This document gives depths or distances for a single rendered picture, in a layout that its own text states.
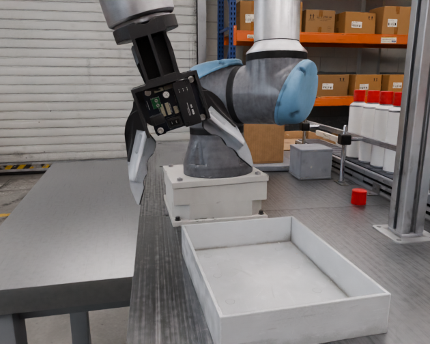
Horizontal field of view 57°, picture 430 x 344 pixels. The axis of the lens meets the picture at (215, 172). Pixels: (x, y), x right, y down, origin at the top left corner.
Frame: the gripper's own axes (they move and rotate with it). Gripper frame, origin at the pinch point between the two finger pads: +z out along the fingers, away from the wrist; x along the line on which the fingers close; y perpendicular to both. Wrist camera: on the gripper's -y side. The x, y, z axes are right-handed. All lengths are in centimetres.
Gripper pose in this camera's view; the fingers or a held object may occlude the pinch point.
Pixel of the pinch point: (195, 185)
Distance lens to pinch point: 51.1
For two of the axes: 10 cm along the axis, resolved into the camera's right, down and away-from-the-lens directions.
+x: 9.5, -3.2, 0.8
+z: 2.8, 9.2, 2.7
